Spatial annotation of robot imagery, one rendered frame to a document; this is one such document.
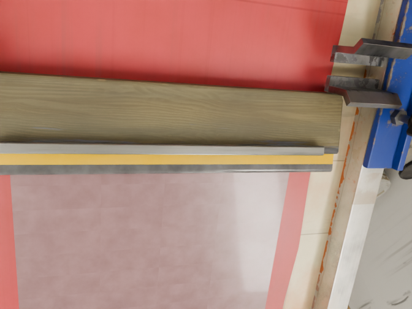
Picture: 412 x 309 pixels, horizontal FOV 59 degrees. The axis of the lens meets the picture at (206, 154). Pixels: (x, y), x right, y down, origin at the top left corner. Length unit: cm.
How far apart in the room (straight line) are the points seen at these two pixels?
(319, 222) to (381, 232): 256
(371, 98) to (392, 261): 268
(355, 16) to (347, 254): 32
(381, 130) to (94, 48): 35
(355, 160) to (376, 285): 276
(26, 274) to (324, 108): 41
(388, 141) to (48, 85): 40
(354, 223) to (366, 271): 276
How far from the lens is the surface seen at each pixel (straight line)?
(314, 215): 56
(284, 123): 44
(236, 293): 58
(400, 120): 51
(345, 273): 60
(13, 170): 41
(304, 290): 63
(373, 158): 52
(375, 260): 322
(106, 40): 41
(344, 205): 56
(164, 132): 39
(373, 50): 45
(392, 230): 304
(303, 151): 44
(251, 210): 51
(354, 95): 44
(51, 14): 41
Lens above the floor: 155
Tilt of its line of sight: 37 degrees down
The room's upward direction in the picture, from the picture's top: 167 degrees clockwise
